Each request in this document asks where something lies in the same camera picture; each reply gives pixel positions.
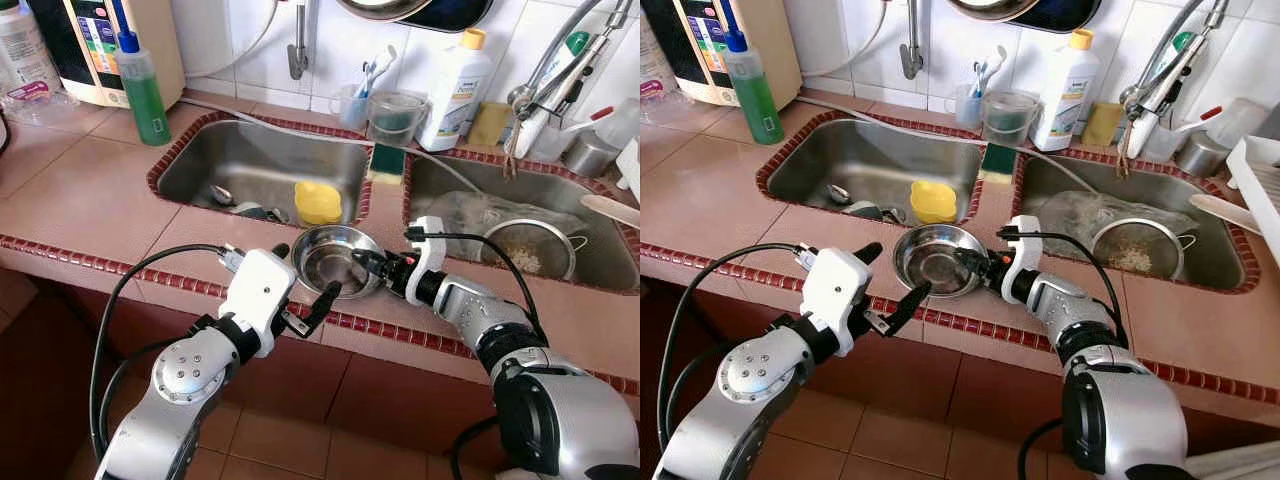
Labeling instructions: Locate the wooden spatula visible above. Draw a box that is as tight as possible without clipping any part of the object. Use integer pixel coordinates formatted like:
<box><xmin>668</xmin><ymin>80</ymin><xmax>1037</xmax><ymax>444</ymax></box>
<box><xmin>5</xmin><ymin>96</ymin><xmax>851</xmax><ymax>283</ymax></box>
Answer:
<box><xmin>580</xmin><ymin>193</ymin><xmax>641</xmax><ymax>229</ymax></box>
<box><xmin>1188</xmin><ymin>193</ymin><xmax>1251</xmax><ymax>236</ymax></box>

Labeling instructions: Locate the steel wok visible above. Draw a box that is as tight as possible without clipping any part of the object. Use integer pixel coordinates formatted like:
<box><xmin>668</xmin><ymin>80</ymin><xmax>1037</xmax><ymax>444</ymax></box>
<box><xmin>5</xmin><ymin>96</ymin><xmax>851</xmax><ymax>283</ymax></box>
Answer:
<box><xmin>945</xmin><ymin>0</ymin><xmax>1056</xmax><ymax>23</ymax></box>
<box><xmin>335</xmin><ymin>0</ymin><xmax>446</xmax><ymax>23</ymax></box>

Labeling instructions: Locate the metal wall tap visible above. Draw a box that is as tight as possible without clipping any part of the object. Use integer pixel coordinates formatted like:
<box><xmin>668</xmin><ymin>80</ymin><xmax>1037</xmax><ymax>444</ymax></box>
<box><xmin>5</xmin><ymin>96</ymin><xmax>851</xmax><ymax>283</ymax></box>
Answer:
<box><xmin>898</xmin><ymin>0</ymin><xmax>926</xmax><ymax>81</ymax></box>
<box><xmin>285</xmin><ymin>0</ymin><xmax>313</xmax><ymax>81</ymax></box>

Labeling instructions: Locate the metal mesh strainer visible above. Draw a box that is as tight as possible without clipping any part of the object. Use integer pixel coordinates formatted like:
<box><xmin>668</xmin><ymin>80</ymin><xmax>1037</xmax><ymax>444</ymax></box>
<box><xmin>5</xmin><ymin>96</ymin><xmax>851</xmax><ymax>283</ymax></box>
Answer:
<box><xmin>1090</xmin><ymin>218</ymin><xmax>1198</xmax><ymax>281</ymax></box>
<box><xmin>483</xmin><ymin>218</ymin><xmax>591</xmax><ymax>283</ymax></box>

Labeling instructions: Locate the beige water purifier appliance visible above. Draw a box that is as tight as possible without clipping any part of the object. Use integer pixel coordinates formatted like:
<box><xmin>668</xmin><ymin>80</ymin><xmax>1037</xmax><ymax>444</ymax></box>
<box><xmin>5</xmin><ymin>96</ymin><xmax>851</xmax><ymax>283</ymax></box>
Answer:
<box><xmin>668</xmin><ymin>0</ymin><xmax>803</xmax><ymax>109</ymax></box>
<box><xmin>30</xmin><ymin>0</ymin><xmax>186</xmax><ymax>109</ymax></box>

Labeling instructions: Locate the stainless steel sink basin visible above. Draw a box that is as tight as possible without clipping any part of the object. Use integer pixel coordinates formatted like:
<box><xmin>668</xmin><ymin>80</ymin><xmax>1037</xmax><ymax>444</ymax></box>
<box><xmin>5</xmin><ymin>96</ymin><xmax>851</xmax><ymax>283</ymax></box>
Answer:
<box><xmin>403</xmin><ymin>150</ymin><xmax>641</xmax><ymax>296</ymax></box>
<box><xmin>1012</xmin><ymin>150</ymin><xmax>1263</xmax><ymax>296</ymax></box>
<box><xmin>147</xmin><ymin>112</ymin><xmax>376</xmax><ymax>229</ymax></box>
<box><xmin>757</xmin><ymin>112</ymin><xmax>986</xmax><ymax>226</ymax></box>

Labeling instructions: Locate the dark teal mug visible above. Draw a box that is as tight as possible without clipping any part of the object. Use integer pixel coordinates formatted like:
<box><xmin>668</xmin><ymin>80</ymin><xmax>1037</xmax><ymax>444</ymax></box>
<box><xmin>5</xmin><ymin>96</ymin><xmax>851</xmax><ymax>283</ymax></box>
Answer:
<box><xmin>845</xmin><ymin>200</ymin><xmax>906</xmax><ymax>223</ymax></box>
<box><xmin>232</xmin><ymin>200</ymin><xmax>291</xmax><ymax>225</ymax></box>

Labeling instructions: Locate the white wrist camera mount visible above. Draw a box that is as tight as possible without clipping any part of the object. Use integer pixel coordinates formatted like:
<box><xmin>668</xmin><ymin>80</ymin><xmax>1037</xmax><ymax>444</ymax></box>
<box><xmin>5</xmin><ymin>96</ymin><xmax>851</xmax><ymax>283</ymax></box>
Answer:
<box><xmin>1000</xmin><ymin>215</ymin><xmax>1043</xmax><ymax>306</ymax></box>
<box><xmin>218</xmin><ymin>248</ymin><xmax>298</xmax><ymax>359</ymax></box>
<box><xmin>800</xmin><ymin>247</ymin><xmax>876</xmax><ymax>358</ymax></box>
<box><xmin>405</xmin><ymin>215</ymin><xmax>448</xmax><ymax>309</ymax></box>

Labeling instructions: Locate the blue and white toothbrush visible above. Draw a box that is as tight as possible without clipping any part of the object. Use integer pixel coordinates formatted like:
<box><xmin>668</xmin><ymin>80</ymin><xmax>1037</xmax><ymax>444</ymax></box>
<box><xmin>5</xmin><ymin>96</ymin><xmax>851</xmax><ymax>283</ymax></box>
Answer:
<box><xmin>970</xmin><ymin>45</ymin><xmax>1011</xmax><ymax>101</ymax></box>
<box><xmin>355</xmin><ymin>45</ymin><xmax>398</xmax><ymax>101</ymax></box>

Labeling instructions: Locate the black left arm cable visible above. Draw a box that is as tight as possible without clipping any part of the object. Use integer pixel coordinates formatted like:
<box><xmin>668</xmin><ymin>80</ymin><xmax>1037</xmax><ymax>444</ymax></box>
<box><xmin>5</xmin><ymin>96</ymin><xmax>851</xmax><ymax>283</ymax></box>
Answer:
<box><xmin>88</xmin><ymin>243</ymin><xmax>241</xmax><ymax>461</ymax></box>
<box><xmin>655</xmin><ymin>243</ymin><xmax>811</xmax><ymax>451</ymax></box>

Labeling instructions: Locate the stainless steel bowl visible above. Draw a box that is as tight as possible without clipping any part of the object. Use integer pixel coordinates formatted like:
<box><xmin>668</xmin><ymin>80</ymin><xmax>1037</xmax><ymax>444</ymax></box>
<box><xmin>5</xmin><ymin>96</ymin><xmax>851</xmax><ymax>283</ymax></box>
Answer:
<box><xmin>290</xmin><ymin>224</ymin><xmax>386</xmax><ymax>301</ymax></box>
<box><xmin>893</xmin><ymin>224</ymin><xmax>986</xmax><ymax>299</ymax></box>

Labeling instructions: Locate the yellow plastic bowl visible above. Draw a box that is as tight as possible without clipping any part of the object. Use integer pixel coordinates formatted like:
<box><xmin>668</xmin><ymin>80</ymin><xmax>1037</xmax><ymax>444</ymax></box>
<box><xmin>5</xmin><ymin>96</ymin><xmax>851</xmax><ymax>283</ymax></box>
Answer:
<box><xmin>293</xmin><ymin>180</ymin><xmax>344</xmax><ymax>227</ymax></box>
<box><xmin>908</xmin><ymin>178</ymin><xmax>959</xmax><ymax>226</ymax></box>

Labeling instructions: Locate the black pan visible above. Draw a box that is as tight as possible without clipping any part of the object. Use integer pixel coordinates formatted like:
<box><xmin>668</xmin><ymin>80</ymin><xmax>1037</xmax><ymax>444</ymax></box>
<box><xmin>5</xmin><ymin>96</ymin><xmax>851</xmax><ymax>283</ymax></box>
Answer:
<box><xmin>1010</xmin><ymin>0</ymin><xmax>1103</xmax><ymax>33</ymax></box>
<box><xmin>400</xmin><ymin>0</ymin><xmax>496</xmax><ymax>33</ymax></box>

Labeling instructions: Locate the thin white tube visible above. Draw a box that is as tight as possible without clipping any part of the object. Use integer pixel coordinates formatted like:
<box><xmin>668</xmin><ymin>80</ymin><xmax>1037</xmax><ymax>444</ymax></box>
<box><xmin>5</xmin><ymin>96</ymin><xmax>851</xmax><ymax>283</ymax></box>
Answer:
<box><xmin>800</xmin><ymin>0</ymin><xmax>891</xmax><ymax>81</ymax></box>
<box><xmin>185</xmin><ymin>0</ymin><xmax>281</xmax><ymax>81</ymax></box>

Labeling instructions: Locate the green dish soap bottle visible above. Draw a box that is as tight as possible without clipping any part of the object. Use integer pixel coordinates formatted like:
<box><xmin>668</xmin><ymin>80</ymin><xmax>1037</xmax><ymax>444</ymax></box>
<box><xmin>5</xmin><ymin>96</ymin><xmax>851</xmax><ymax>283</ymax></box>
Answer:
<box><xmin>115</xmin><ymin>30</ymin><xmax>173</xmax><ymax>148</ymax></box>
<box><xmin>725</xmin><ymin>30</ymin><xmax>786</xmax><ymax>146</ymax></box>

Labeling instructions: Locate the white detergent bottle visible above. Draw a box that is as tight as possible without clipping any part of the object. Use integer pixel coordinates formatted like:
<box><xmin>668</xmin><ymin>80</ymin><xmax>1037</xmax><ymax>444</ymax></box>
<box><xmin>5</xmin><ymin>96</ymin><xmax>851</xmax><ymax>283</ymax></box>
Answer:
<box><xmin>1030</xmin><ymin>28</ymin><xmax>1101</xmax><ymax>153</ymax></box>
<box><xmin>418</xmin><ymin>28</ymin><xmax>494</xmax><ymax>153</ymax></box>

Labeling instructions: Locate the green scouring pad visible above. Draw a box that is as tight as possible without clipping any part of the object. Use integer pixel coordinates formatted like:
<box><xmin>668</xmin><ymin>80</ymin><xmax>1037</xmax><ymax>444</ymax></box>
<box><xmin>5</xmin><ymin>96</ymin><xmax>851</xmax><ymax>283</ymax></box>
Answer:
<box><xmin>375</xmin><ymin>112</ymin><xmax>421</xmax><ymax>141</ymax></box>
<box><xmin>990</xmin><ymin>112</ymin><xmax>1033</xmax><ymax>141</ymax></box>

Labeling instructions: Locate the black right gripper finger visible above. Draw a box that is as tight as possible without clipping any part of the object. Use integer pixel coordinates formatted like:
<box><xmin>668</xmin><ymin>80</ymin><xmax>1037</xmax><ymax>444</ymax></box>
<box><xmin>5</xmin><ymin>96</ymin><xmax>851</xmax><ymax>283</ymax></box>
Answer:
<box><xmin>351</xmin><ymin>249</ymin><xmax>394</xmax><ymax>280</ymax></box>
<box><xmin>950</xmin><ymin>246</ymin><xmax>992</xmax><ymax>277</ymax></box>

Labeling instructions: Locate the clear plastic bucket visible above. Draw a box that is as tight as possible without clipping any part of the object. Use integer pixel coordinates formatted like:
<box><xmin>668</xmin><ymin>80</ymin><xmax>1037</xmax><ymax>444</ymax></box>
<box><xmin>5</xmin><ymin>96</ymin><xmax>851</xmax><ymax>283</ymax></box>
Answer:
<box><xmin>368</xmin><ymin>90</ymin><xmax>429</xmax><ymax>148</ymax></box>
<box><xmin>982</xmin><ymin>90</ymin><xmax>1041</xmax><ymax>148</ymax></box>

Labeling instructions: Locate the white bottle with green cap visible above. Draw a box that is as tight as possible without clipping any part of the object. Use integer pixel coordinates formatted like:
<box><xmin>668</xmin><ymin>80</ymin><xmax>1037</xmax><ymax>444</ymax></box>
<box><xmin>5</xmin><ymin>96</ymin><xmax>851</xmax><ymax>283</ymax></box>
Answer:
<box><xmin>515</xmin><ymin>30</ymin><xmax>591</xmax><ymax>161</ymax></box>
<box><xmin>1125</xmin><ymin>30</ymin><xmax>1206</xmax><ymax>161</ymax></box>

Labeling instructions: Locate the clear plastic bag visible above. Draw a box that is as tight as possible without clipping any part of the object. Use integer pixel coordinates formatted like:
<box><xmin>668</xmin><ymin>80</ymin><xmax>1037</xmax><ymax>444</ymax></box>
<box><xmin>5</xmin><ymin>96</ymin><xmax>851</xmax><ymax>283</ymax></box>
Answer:
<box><xmin>1025</xmin><ymin>190</ymin><xmax>1201</xmax><ymax>251</ymax></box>
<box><xmin>415</xmin><ymin>190</ymin><xmax>591</xmax><ymax>251</ymax></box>

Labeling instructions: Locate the white dish rack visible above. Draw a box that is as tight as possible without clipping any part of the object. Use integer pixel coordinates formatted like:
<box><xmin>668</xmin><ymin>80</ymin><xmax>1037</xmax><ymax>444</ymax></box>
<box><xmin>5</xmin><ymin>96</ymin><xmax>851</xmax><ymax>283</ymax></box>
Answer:
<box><xmin>1225</xmin><ymin>135</ymin><xmax>1280</xmax><ymax>266</ymax></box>
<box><xmin>615</xmin><ymin>140</ymin><xmax>641</xmax><ymax>201</ymax></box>

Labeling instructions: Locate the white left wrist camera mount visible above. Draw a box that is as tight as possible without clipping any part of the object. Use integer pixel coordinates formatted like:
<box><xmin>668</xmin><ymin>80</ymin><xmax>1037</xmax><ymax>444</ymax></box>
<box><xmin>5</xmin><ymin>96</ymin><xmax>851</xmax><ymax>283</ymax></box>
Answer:
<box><xmin>800</xmin><ymin>247</ymin><xmax>876</xmax><ymax>358</ymax></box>
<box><xmin>218</xmin><ymin>248</ymin><xmax>298</xmax><ymax>359</ymax></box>

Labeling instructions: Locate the clear plastic container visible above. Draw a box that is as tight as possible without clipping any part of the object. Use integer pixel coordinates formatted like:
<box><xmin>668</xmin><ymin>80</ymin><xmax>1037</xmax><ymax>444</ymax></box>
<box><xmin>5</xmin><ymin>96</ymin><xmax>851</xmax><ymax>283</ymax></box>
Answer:
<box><xmin>560</xmin><ymin>98</ymin><xmax>641</xmax><ymax>161</ymax></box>
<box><xmin>1160</xmin><ymin>98</ymin><xmax>1271</xmax><ymax>161</ymax></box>

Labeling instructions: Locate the chrome kitchen faucet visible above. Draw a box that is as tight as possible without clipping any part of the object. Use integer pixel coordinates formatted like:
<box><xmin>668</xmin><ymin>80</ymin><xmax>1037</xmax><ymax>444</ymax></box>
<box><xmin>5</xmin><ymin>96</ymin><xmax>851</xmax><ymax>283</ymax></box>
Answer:
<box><xmin>1118</xmin><ymin>0</ymin><xmax>1231</xmax><ymax>116</ymax></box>
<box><xmin>505</xmin><ymin>0</ymin><xmax>636</xmax><ymax>116</ymax></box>

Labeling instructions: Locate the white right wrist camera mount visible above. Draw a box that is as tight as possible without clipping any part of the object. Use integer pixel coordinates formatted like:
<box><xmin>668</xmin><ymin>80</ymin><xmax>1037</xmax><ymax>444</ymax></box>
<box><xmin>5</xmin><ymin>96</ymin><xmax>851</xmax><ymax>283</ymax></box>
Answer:
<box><xmin>1000</xmin><ymin>215</ymin><xmax>1043</xmax><ymax>306</ymax></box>
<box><xmin>405</xmin><ymin>215</ymin><xmax>448</xmax><ymax>309</ymax></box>

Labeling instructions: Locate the white bottle with purple label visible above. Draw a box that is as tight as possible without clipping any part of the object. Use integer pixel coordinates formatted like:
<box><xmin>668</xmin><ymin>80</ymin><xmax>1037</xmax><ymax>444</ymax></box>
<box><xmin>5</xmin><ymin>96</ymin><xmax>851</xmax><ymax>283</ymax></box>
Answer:
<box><xmin>640</xmin><ymin>40</ymin><xmax>681</xmax><ymax>101</ymax></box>
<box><xmin>0</xmin><ymin>0</ymin><xmax>61</xmax><ymax>101</ymax></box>

